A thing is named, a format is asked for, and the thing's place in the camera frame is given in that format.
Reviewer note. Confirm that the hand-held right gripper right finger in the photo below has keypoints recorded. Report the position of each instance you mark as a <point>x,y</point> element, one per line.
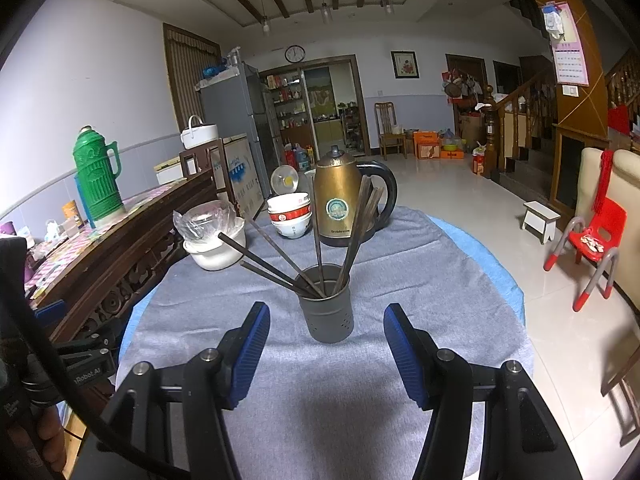
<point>405,360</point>

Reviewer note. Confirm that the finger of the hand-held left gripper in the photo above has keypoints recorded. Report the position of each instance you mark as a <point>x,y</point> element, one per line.
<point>50,312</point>
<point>85,345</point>

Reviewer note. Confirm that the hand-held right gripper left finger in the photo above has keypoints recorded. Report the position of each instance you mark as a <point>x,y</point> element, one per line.
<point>250,355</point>

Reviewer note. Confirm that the dark metal chopstick holder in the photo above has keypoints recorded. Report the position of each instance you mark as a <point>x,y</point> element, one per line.
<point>327,315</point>

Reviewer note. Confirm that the bunch of dark chopsticks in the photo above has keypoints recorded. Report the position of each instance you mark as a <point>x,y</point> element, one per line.
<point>316,240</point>

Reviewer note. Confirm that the person's left hand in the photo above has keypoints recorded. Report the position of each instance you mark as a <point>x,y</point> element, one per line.
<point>50,440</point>

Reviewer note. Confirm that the pink checkered sideboard cover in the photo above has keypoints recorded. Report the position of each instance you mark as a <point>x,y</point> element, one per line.
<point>65,255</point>

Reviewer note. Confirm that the carved wooden sideboard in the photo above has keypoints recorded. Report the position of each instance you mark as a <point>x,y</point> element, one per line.
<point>115,265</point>

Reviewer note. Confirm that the grey table cloth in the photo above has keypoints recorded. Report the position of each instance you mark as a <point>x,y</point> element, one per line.
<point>320,410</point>

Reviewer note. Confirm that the orange tin can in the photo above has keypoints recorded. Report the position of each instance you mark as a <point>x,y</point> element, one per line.
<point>72,214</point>

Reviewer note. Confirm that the white ceramic pot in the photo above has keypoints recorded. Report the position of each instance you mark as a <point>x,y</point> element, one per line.
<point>215,257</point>

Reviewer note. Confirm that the blue table cover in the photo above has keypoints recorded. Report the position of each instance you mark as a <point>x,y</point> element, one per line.
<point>492,265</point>

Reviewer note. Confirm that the clear plastic bag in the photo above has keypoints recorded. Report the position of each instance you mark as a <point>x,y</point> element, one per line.
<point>205,222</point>

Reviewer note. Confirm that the green thermos flask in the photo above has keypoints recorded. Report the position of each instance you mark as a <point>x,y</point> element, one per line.
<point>97,180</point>

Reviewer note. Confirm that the gold electric kettle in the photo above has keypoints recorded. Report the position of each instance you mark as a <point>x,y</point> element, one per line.
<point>335,195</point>

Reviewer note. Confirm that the white chest freezer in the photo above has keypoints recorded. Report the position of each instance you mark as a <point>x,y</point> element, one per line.
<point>240,165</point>

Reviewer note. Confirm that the small white stool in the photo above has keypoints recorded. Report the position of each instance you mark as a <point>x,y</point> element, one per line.
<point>540,215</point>

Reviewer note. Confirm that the dark wooden chair back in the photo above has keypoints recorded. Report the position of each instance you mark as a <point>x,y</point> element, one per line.
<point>200,152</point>

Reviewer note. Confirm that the red gift box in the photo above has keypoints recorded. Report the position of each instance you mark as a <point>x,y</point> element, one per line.
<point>479,160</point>

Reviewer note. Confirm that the orange cardboard box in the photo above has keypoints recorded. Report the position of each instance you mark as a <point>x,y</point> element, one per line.
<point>427,147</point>

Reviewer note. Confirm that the brown wooden chair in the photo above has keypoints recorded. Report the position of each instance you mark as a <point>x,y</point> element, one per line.
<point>390,135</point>

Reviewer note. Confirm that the red child chair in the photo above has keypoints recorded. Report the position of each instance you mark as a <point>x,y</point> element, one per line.
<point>605,230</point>

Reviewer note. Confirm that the grey refrigerator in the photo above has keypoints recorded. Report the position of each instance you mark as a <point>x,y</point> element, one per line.
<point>235,105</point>

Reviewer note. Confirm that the cream sofa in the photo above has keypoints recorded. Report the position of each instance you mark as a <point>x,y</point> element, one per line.
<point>590,185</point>

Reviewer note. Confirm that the wooden staircase railing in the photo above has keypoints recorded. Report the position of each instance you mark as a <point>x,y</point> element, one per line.
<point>520,110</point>

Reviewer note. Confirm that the brown window curtain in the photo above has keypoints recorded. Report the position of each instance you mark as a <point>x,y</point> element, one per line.
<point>192,75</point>

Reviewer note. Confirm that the wooden pillar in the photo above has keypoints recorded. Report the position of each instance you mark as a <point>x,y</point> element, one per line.
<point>595,105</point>

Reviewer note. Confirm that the dark wooden chair frame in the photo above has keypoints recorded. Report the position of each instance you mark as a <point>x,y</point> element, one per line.
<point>627,385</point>

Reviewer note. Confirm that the wooden door frame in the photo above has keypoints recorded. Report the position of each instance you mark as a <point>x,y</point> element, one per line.
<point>362,105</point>

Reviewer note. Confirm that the framed wall picture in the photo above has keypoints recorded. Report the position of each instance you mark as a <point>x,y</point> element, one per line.
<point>404,64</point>

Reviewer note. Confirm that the round wall clock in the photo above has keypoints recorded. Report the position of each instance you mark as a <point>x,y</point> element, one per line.
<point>295,54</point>

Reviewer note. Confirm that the pink wall calendar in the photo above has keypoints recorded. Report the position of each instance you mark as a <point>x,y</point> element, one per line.
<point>570,50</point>

